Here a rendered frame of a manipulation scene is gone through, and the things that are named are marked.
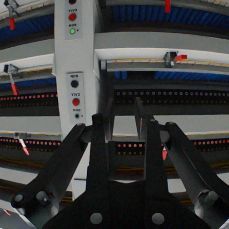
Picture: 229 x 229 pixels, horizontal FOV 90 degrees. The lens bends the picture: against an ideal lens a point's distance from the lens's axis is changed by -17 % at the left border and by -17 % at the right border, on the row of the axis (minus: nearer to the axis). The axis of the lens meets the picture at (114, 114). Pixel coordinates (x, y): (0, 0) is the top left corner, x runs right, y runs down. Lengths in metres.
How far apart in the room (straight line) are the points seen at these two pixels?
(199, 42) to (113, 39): 0.20
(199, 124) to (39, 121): 0.42
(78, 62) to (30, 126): 0.22
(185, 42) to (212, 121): 0.21
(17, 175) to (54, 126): 0.27
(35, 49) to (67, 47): 0.09
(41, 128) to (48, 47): 0.21
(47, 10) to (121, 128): 0.40
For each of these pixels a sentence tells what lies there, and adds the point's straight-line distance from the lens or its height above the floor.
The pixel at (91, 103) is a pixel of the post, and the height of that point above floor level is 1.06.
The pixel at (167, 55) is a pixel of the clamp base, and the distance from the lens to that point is 0.35.
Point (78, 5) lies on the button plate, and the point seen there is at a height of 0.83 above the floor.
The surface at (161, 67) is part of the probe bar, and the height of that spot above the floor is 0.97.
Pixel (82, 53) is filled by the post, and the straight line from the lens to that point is 0.33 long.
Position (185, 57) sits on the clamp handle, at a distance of 0.28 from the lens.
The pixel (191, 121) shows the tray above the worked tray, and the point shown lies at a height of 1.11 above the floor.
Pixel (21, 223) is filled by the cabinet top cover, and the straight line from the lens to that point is 1.03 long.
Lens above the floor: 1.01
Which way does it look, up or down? 14 degrees up
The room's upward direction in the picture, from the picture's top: 179 degrees clockwise
